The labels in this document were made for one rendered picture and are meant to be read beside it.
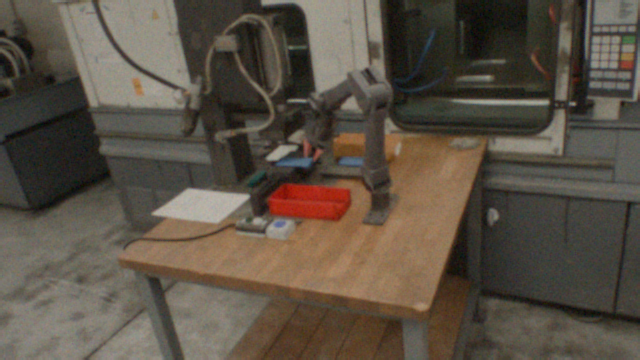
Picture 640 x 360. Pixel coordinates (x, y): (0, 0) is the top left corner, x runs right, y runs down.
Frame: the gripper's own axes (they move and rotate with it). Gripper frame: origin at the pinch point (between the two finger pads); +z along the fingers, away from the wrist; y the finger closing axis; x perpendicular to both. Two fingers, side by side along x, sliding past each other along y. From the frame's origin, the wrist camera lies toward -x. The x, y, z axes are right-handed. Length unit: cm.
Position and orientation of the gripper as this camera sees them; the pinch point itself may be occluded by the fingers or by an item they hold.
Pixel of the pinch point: (310, 157)
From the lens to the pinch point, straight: 181.5
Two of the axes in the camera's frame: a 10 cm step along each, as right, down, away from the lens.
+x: -4.0, 4.1, -8.2
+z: -3.4, 7.6, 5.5
